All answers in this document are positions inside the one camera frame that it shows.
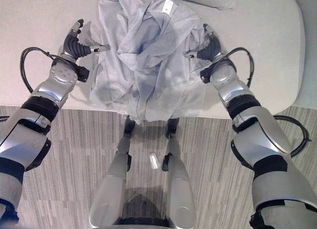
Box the left silver robot leg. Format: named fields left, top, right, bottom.
left=88, top=115, right=136, bottom=227

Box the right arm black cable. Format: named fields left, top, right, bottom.
left=222, top=47, right=255, bottom=88

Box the right silver robot leg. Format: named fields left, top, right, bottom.
left=161, top=117, right=196, bottom=227

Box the white garment label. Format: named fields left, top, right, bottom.
left=160, top=0, right=175, bottom=16

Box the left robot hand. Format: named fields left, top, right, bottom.
left=60, top=19, right=110, bottom=60

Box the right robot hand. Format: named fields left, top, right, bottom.
left=182, top=23, right=222, bottom=62

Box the light blue garment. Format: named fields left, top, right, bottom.
left=84, top=0, right=213, bottom=125

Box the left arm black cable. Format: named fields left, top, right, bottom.
left=18, top=47, right=65, bottom=94

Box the small white floor object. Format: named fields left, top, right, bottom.
left=149, top=152, right=159, bottom=170

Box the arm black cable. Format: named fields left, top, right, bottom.
left=222, top=47, right=255, bottom=88
left=18, top=47, right=65, bottom=94

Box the silver robot leg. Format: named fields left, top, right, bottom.
left=161, top=117, right=196, bottom=227
left=88, top=115, right=136, bottom=227

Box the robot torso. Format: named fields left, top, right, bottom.
left=108, top=186, right=175, bottom=229

